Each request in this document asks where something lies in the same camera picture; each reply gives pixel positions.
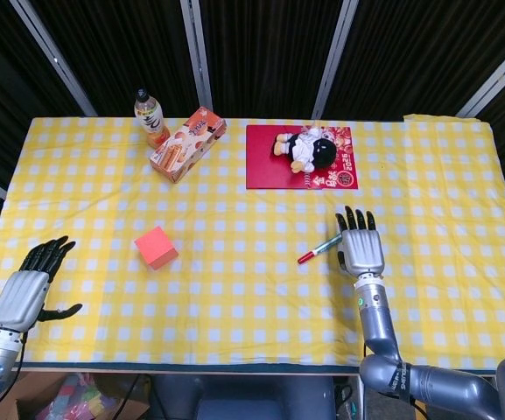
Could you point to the orange drink bottle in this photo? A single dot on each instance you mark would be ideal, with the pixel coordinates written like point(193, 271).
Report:
point(149, 120)

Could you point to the silver frame post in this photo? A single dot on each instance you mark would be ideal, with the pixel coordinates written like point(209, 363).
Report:
point(495, 79)
point(334, 57)
point(53, 54)
point(196, 52)

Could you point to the black-haired plush doll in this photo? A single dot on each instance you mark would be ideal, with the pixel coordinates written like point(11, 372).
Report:
point(306, 151)

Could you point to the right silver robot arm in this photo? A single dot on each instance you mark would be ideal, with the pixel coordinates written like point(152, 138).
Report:
point(392, 350)

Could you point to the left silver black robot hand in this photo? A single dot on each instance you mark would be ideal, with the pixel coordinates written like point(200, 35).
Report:
point(18, 299)

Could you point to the yellow checkered tablecloth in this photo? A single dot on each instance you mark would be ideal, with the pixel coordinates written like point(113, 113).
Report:
point(243, 297)

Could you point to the orange snack box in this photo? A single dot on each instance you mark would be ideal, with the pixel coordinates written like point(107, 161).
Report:
point(188, 144)

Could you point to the red green white marker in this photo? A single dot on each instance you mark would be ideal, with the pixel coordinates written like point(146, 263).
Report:
point(317, 251)

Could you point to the orange cube block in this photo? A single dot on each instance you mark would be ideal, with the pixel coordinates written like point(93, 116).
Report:
point(156, 247)

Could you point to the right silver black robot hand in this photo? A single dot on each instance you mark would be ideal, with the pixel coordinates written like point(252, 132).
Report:
point(363, 251)

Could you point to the cardboard box with colourful blocks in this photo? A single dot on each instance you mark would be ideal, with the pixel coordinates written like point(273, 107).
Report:
point(72, 396)

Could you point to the blue grey chair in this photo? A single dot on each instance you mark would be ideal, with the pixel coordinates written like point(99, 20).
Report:
point(261, 400)

